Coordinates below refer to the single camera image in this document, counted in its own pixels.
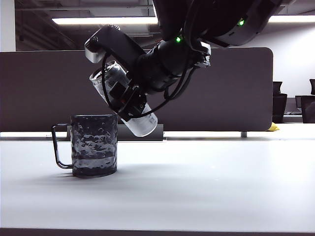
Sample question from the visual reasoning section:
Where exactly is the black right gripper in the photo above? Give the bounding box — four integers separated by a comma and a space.
109, 48, 181, 122

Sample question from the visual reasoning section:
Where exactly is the silver printed metal can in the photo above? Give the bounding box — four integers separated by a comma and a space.
89, 60, 158, 138

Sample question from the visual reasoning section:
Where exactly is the dark dimpled glass mug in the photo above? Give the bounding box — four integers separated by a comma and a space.
51, 114, 118, 177

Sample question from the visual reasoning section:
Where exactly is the long ceiling light strip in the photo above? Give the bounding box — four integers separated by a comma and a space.
51, 15, 315, 25

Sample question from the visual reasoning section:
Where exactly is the black camera cable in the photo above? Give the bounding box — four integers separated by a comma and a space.
101, 53, 197, 116

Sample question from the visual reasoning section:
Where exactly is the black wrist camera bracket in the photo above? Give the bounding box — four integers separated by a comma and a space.
92, 24, 146, 77

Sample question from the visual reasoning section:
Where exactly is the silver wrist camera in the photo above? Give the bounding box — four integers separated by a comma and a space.
84, 36, 109, 64

